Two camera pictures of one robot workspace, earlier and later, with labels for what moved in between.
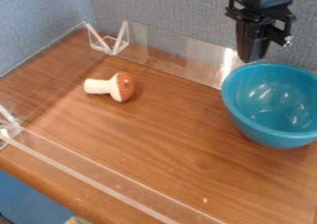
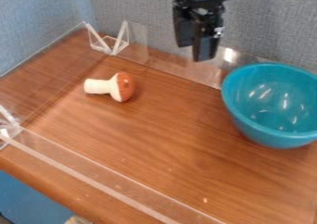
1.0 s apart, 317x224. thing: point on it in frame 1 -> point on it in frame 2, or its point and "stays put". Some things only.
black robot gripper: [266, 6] -> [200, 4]
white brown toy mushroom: [120, 86] stays put
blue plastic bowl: [272, 100] stays put
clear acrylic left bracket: [10, 128] stays put
